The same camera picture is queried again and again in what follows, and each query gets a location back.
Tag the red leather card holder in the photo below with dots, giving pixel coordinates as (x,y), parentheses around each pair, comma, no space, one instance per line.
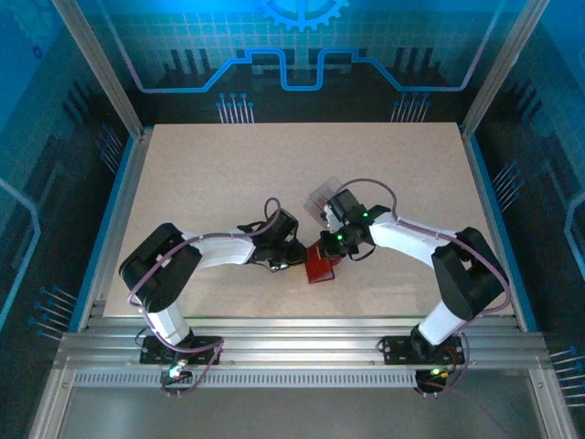
(320,270)

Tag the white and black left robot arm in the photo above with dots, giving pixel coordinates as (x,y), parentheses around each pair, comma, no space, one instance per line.
(224,251)

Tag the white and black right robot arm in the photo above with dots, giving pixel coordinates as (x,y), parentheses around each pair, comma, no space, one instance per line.
(402,242)

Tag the clear acrylic card box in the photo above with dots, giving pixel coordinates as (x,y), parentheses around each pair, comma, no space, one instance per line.
(320,196)

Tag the aluminium frame cross rail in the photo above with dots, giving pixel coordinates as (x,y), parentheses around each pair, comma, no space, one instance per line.
(297,343)

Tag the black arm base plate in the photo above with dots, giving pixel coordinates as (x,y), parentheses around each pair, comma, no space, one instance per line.
(205,350)
(397,350)

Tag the aluminium side rail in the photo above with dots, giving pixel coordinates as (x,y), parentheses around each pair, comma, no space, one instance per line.
(123,206)

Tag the aluminium corner post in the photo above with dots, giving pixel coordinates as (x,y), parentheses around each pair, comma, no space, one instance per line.
(498,73)
(105,73)

